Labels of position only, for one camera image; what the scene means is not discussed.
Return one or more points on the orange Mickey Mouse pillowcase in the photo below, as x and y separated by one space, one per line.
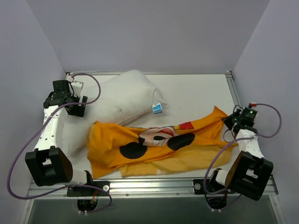
135 151

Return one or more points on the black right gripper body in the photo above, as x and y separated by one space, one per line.
228 120

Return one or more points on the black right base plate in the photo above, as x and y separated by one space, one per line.
198 187

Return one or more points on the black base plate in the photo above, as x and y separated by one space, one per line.
198 187
102 188

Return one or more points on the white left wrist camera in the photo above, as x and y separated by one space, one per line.
76 88

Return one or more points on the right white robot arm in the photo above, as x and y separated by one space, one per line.
250 171

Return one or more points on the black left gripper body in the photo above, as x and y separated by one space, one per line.
78 106

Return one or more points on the white pillow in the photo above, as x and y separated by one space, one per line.
122 99

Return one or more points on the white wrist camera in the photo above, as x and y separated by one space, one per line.
252 108
76 88

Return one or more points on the aluminium front rail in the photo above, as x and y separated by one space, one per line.
154 187

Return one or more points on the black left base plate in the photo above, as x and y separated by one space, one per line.
102 188

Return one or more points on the aluminium right side rail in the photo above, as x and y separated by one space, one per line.
232 88

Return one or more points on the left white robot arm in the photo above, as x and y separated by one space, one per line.
47 163

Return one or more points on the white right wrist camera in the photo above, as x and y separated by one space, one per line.
252 108

